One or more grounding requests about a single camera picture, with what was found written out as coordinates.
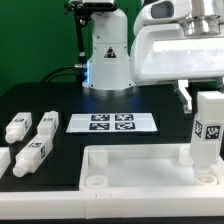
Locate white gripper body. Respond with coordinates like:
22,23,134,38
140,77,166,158
131,24,224,85

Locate white desk top tray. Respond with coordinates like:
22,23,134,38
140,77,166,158
78,143,224,192

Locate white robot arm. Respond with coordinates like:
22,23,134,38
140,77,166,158
83,0,224,113

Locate white marker sheet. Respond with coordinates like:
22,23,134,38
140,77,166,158
66,113,157,133

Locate white front fence bar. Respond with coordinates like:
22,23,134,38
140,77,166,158
0,187,224,220

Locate white left fence block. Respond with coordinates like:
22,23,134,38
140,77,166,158
0,147,11,178

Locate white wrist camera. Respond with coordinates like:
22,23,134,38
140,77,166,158
133,0,192,36

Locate black cables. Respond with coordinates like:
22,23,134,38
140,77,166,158
40,65,88,84

